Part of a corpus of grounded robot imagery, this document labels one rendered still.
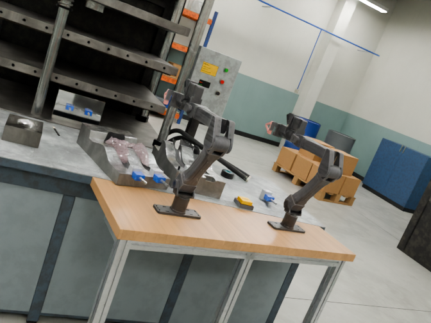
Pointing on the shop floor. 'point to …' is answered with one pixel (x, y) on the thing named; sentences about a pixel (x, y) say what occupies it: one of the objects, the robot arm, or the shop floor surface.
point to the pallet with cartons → (312, 164)
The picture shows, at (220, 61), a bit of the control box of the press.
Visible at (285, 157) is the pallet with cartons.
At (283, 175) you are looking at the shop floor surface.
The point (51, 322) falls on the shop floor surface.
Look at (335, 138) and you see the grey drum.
